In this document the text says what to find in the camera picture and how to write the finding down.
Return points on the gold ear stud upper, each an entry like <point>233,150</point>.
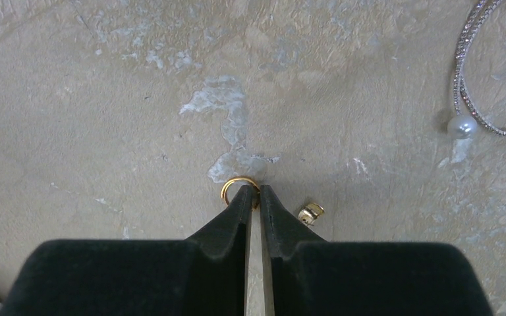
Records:
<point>310,213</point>

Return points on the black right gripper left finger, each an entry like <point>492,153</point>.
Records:
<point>204,274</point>

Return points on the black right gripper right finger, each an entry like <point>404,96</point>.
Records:
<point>307,275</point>

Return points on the silver pearl bangle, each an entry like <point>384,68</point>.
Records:
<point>468,118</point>

